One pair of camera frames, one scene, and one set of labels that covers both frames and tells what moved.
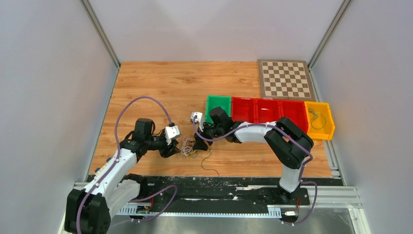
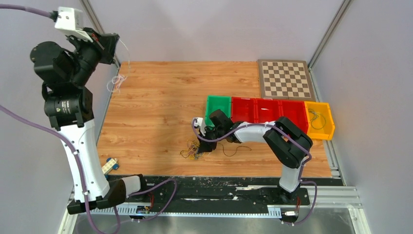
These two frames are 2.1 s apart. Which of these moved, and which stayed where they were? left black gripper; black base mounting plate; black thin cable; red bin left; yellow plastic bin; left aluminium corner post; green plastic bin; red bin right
Moved: black thin cable; left black gripper
Stayed: black base mounting plate; red bin right; green plastic bin; red bin left; left aluminium corner post; yellow plastic bin
